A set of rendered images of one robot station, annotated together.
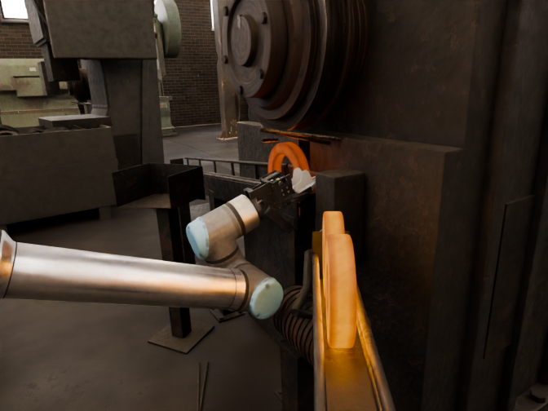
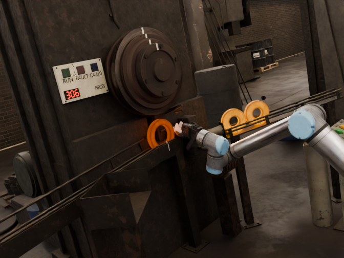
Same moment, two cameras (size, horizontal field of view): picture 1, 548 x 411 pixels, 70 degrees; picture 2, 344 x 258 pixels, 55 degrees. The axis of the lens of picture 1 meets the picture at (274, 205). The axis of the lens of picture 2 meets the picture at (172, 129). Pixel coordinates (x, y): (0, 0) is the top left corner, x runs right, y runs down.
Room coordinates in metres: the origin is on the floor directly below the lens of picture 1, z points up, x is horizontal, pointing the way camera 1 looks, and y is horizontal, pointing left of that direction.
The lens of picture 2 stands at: (1.47, 1.79, 1.18)
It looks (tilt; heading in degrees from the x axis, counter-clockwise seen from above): 12 degrees down; 257
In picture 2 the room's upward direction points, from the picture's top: 12 degrees counter-clockwise
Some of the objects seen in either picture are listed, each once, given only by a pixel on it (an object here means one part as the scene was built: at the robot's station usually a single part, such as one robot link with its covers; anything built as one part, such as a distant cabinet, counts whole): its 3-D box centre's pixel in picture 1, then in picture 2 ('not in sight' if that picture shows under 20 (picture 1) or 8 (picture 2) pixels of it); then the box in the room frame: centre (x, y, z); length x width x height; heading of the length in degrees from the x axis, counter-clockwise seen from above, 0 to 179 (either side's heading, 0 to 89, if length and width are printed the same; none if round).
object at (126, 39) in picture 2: (282, 41); (148, 72); (1.13, -0.04, 1.11); 0.47 x 0.06 x 0.47; 29
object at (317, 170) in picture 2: not in sight; (318, 183); (0.29, 0.15, 0.26); 0.12 x 0.12 x 0.52
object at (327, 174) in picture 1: (340, 218); (189, 134); (0.93, -0.17, 0.68); 0.11 x 0.08 x 0.24; 119
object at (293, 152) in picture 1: (288, 174); (160, 135); (1.13, -0.04, 0.75); 0.18 x 0.03 x 0.18; 30
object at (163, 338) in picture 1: (168, 256); (134, 257); (1.45, 0.43, 0.36); 0.26 x 0.20 x 0.72; 64
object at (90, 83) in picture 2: not in sight; (82, 80); (1.48, 0.03, 1.15); 0.26 x 0.02 x 0.18; 29
